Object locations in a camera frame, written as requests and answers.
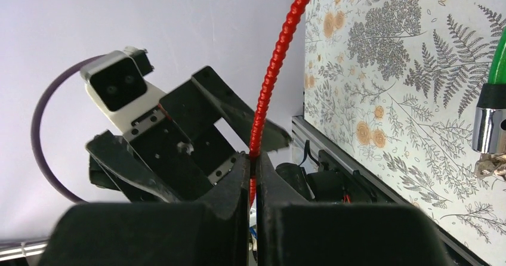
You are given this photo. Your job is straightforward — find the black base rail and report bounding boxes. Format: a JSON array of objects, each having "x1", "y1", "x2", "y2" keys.
[{"x1": 291, "y1": 116, "x2": 487, "y2": 265}]

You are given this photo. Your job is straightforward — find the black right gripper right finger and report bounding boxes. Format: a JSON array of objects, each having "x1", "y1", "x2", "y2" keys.
[{"x1": 256, "y1": 153, "x2": 452, "y2": 265}]

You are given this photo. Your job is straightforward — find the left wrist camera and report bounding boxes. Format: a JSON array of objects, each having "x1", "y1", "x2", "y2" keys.
[{"x1": 80, "y1": 47, "x2": 166, "y2": 133}]

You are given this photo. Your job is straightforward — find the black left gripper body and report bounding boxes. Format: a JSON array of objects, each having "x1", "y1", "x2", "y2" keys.
[{"x1": 124, "y1": 81, "x2": 238, "y2": 200}]

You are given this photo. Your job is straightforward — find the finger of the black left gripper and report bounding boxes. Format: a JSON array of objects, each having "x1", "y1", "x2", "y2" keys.
[
  {"x1": 86, "y1": 131, "x2": 181, "y2": 203},
  {"x1": 191, "y1": 66, "x2": 292, "y2": 152}
]

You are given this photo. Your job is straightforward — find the red cable lock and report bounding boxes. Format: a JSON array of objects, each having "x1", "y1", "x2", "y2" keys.
[{"x1": 249, "y1": 0, "x2": 310, "y2": 208}]

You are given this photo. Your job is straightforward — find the green cable lock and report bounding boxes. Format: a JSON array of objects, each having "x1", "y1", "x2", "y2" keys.
[{"x1": 471, "y1": 32, "x2": 505, "y2": 178}]

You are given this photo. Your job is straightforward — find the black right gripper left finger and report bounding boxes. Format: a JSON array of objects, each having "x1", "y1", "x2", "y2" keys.
[{"x1": 39, "y1": 153, "x2": 250, "y2": 266}]

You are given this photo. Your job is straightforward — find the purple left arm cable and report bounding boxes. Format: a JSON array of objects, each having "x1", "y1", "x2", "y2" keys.
[{"x1": 30, "y1": 54, "x2": 107, "y2": 205}]

